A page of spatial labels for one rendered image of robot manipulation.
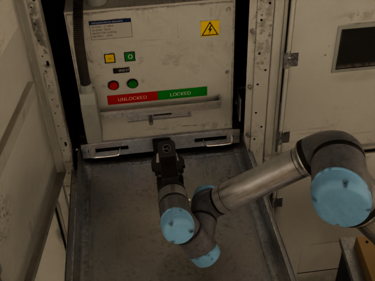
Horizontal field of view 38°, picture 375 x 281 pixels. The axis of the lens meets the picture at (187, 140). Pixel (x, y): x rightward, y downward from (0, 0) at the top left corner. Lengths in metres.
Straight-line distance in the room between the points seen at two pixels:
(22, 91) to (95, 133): 0.27
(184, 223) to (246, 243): 0.38
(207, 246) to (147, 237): 0.32
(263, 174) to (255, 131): 0.53
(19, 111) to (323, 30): 0.89
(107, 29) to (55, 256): 0.94
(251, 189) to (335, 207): 0.27
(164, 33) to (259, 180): 0.56
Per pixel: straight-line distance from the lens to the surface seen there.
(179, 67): 1.68
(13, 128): 1.42
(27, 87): 1.56
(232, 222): 1.63
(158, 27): 1.61
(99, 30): 1.61
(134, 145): 1.83
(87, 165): 1.85
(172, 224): 1.24
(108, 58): 1.65
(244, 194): 1.33
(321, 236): 2.26
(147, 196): 1.72
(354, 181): 1.10
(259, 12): 1.59
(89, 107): 1.61
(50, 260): 2.16
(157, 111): 1.72
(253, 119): 1.79
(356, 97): 1.84
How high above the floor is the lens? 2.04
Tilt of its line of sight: 39 degrees down
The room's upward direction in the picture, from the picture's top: 2 degrees counter-clockwise
